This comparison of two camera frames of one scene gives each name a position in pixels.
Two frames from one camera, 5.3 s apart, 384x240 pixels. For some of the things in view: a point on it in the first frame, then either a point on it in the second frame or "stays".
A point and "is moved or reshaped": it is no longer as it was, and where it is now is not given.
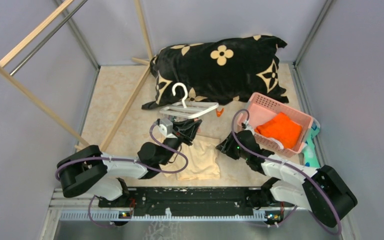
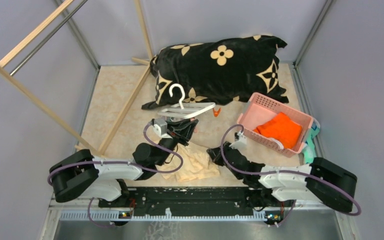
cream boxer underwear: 203,159 is moved or reshaped
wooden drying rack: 146,65 stays
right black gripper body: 232,148 -> 219,158
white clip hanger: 187,109 stays
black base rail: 192,200 stays
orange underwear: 282,128 stays
